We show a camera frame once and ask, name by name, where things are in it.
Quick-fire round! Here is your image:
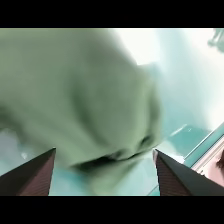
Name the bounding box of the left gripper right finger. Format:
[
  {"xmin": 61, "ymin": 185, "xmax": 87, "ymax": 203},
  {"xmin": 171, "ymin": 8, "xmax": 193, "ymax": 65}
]
[{"xmin": 153, "ymin": 148, "xmax": 224, "ymax": 197}]

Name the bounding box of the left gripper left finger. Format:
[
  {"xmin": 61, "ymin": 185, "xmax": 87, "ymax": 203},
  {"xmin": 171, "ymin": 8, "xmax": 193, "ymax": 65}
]
[{"xmin": 0, "ymin": 147, "xmax": 57, "ymax": 197}]

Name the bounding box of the green shirt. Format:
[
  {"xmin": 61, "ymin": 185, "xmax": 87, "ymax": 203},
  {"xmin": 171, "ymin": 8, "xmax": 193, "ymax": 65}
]
[{"xmin": 0, "ymin": 28, "xmax": 165, "ymax": 196}]

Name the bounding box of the silver frame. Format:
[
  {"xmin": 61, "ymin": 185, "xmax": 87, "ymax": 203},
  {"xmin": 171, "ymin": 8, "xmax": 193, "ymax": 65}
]
[{"xmin": 185, "ymin": 125, "xmax": 224, "ymax": 183}]

